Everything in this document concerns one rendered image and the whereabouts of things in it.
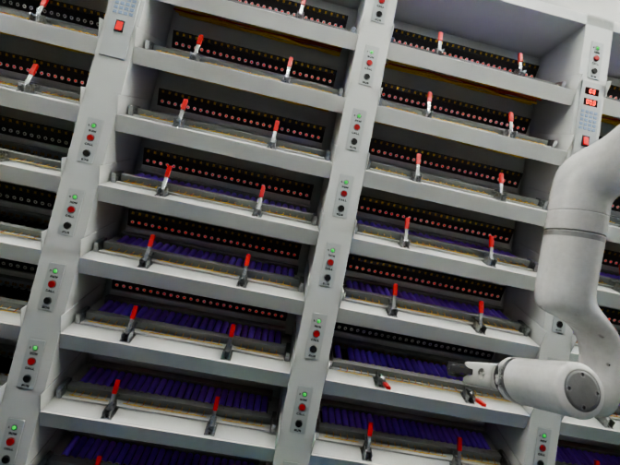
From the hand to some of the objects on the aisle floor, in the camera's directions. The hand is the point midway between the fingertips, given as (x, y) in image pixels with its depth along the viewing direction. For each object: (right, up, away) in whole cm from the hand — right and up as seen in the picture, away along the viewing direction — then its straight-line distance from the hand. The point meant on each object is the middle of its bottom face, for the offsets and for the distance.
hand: (469, 372), depth 86 cm
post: (-50, -59, +18) cm, 79 cm away
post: (-118, -45, +12) cm, 127 cm away
